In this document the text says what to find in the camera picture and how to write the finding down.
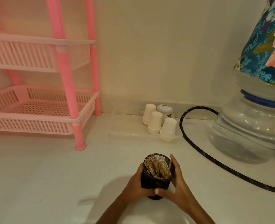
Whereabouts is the pink plastic shelf rack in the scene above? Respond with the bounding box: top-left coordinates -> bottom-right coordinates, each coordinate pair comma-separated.
0,0 -> 102,151

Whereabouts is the clear water jug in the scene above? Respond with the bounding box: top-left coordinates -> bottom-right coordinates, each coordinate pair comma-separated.
209,68 -> 275,165

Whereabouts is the person's right hand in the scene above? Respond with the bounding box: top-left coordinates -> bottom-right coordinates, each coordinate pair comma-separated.
154,154 -> 198,206

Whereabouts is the person's left hand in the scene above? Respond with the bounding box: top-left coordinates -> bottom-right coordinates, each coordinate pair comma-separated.
122,163 -> 150,205

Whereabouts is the floral cloth cover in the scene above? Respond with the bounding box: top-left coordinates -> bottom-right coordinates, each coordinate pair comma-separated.
233,0 -> 275,89

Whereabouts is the person's left forearm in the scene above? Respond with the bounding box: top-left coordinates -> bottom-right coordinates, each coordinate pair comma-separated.
95,195 -> 139,224

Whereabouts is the clear plastic tray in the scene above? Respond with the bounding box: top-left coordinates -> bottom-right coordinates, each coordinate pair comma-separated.
108,105 -> 184,146

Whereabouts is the black braided cable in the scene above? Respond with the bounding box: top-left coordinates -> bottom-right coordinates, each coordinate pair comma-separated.
179,106 -> 275,196

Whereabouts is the bundle of wooden sticks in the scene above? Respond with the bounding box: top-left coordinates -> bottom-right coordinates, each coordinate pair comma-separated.
144,155 -> 170,180

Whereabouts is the black mesh cup holder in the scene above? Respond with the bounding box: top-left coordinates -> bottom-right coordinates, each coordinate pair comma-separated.
140,153 -> 177,200

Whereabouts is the clear jar with grey lid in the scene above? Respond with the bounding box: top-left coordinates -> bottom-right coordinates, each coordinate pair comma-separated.
156,104 -> 174,120

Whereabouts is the person's right forearm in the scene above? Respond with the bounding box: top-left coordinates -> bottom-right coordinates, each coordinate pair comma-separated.
174,200 -> 216,224

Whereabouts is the stack of white paper cups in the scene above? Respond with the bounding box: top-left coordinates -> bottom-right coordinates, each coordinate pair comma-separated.
160,117 -> 177,142
147,111 -> 163,135
142,104 -> 157,126

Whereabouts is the blue plastic ring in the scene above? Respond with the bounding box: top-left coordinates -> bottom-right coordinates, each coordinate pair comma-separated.
240,89 -> 275,110

